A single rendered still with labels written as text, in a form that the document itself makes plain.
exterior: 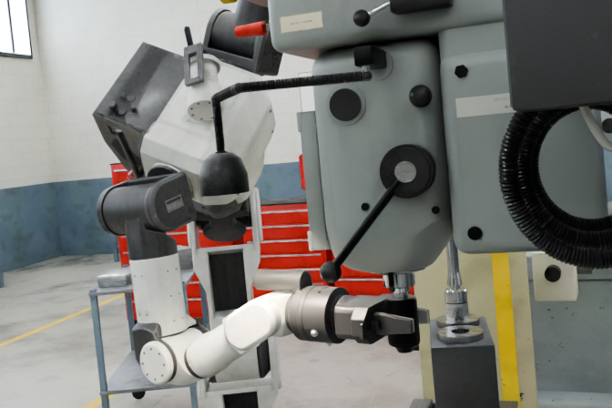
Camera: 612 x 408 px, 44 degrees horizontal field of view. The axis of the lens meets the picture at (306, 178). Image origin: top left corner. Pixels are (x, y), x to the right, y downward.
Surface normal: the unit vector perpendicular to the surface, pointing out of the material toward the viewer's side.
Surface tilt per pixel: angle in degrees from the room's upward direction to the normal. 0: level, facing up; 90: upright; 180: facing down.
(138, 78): 58
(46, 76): 90
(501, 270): 90
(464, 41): 90
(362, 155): 90
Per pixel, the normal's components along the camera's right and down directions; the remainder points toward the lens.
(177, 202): 0.84, -0.11
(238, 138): 0.64, -0.10
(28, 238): 0.94, -0.07
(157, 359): -0.57, 0.08
